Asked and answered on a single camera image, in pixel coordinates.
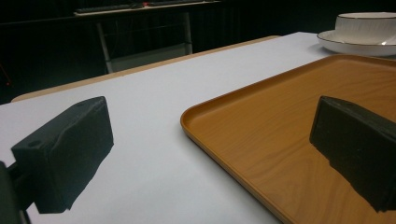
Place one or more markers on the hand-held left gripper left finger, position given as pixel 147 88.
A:
pixel 67 155

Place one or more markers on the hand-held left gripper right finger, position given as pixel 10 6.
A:
pixel 361 149

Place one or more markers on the wooden brown tray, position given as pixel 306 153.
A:
pixel 280 133

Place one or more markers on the white saucer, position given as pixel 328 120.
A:
pixel 351 46

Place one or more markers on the white cup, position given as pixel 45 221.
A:
pixel 364 28

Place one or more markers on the metal frame table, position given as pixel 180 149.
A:
pixel 146 40

